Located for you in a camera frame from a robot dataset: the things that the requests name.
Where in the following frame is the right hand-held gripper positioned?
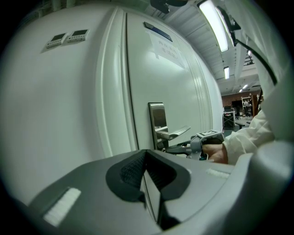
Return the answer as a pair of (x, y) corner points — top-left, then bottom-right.
(164, 129), (225, 161)

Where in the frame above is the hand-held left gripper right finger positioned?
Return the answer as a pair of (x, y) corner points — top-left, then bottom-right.
(144, 142), (294, 235)

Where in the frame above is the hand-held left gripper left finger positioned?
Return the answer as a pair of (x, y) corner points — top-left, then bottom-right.
(27, 148), (164, 235)

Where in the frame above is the person's right forearm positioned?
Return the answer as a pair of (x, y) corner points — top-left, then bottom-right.
(222, 109), (276, 165)

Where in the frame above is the metal door lock plate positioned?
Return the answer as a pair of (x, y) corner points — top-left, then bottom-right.
(148, 102), (170, 150)

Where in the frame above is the white double door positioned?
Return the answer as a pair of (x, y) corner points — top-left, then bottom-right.
(95, 6), (215, 159)

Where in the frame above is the dark blue strip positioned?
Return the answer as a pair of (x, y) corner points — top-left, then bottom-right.
(143, 21), (173, 42)

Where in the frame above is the person's right hand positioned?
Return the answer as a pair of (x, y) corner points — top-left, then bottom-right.
(202, 143), (229, 165)

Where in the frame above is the white paper sign red lettering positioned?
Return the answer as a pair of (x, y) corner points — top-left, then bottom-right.
(148, 34), (186, 69)

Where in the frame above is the long ceiling light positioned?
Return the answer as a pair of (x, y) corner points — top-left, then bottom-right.
(198, 0), (230, 53)

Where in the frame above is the black chest device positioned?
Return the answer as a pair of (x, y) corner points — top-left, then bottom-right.
(215, 6), (242, 46)

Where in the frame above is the person's white jacket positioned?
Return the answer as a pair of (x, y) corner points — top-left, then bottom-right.
(220, 0), (290, 147)

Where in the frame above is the metal door lever handle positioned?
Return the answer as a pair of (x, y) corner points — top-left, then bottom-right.
(155, 125), (192, 140)

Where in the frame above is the black cable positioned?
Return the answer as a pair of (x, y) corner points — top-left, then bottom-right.
(235, 39), (278, 86)

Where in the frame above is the black head camera rig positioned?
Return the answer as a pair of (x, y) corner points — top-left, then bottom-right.
(150, 0), (187, 13)

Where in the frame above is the white wall thermostat panel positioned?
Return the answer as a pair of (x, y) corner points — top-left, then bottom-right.
(45, 33), (68, 50)
(66, 29), (89, 45)

